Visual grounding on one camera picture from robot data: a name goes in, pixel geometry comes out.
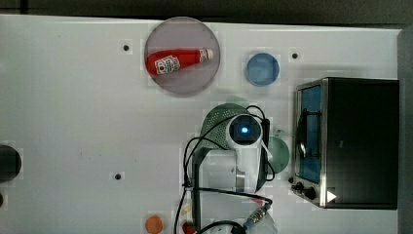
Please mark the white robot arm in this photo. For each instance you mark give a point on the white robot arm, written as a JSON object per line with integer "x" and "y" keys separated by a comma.
{"x": 225, "y": 181}

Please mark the red ketchup bottle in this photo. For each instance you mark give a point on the red ketchup bottle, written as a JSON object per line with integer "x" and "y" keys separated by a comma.
{"x": 168, "y": 61}

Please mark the blue bowl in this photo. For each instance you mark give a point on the blue bowl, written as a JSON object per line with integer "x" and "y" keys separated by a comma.
{"x": 262, "y": 69}

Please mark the green mug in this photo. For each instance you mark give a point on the green mug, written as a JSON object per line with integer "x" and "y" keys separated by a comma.
{"x": 279, "y": 150}

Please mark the grey round plate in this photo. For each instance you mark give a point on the grey round plate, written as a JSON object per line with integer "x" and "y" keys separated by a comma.
{"x": 184, "y": 33}

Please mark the peeled toy banana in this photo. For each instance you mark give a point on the peeled toy banana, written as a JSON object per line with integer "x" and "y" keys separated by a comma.
{"x": 186, "y": 210}

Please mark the small red strawberry toy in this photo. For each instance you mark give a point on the small red strawberry toy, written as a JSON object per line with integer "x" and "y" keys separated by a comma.
{"x": 188, "y": 228}

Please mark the orange toy fruit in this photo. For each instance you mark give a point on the orange toy fruit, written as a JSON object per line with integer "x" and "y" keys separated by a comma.
{"x": 154, "y": 224}

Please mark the black toaster oven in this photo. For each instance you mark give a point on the black toaster oven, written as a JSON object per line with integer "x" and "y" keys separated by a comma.
{"x": 345, "y": 144}

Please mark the black round object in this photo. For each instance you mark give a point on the black round object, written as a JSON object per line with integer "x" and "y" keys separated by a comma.
{"x": 10, "y": 163}

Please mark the black camera box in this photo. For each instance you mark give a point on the black camera box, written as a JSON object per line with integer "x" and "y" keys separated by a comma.
{"x": 265, "y": 123}

